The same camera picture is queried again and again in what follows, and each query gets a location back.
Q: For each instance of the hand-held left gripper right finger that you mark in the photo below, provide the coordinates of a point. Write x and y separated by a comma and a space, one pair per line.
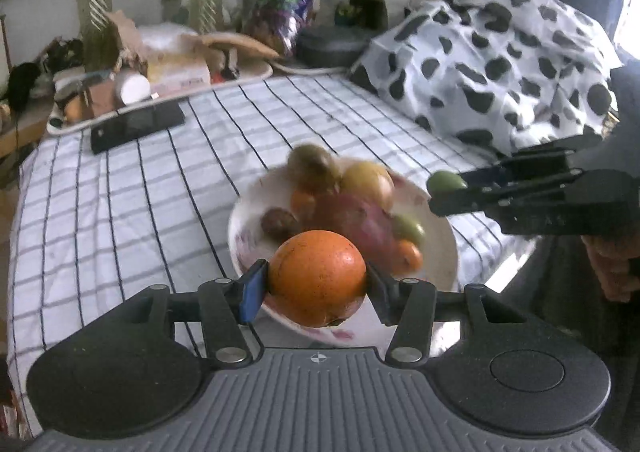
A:
382, 299

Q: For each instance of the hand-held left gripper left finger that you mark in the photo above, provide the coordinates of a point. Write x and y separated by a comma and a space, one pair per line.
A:
252, 292

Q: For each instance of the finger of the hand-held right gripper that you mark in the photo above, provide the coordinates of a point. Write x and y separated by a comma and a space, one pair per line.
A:
465, 204
525, 169

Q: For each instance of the green round fruit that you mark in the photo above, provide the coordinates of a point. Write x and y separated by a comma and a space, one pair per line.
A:
409, 228
446, 182

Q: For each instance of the orange cherry tomato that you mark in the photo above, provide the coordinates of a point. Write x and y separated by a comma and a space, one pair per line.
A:
301, 202
409, 256

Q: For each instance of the white floral bowl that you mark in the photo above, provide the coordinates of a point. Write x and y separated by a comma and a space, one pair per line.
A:
440, 252

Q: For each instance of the orange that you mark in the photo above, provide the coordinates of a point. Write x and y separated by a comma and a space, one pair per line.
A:
317, 277

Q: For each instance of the dark red cherry tomato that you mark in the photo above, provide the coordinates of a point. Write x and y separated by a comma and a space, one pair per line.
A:
279, 224

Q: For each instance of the red dragon fruit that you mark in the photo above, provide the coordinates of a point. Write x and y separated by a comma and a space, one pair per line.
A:
352, 222

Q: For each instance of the brown green mango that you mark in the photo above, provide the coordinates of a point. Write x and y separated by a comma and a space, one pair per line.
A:
310, 166

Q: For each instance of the person's right hand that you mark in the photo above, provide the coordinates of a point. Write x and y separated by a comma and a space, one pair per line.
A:
612, 264

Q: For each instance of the yellow round fruit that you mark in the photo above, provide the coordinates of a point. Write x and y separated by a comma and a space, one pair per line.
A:
367, 182

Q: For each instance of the cow print cloth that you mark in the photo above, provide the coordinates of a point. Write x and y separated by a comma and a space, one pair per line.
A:
495, 62

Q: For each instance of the checkered white tablecloth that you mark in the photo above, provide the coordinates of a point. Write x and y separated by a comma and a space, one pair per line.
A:
175, 207

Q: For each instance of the black flat phone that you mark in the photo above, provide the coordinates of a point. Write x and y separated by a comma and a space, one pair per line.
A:
137, 124

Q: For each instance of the grey hard case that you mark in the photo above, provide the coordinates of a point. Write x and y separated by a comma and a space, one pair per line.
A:
332, 49

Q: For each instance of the white plate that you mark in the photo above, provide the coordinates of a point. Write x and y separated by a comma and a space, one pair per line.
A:
300, 70

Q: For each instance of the open cardboard box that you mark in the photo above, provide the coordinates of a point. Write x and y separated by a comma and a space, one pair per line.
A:
367, 9

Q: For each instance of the yellow white carton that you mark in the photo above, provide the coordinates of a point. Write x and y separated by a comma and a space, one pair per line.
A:
177, 69

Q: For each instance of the white cylindrical bottle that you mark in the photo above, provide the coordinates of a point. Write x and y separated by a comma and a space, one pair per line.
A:
132, 87

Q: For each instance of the brown leather pouch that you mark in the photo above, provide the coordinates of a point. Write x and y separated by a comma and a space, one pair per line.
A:
97, 99

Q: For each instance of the brown paper envelope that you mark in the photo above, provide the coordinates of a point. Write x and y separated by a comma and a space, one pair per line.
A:
240, 43

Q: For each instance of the white tray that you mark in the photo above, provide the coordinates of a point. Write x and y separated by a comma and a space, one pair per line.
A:
65, 127

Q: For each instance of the purple foil bag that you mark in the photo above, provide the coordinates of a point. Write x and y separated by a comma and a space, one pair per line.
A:
285, 12

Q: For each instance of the white plastic bag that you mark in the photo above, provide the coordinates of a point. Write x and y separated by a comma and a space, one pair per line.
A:
160, 34

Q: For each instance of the brown paper bag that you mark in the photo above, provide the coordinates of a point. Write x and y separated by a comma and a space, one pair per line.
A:
125, 42

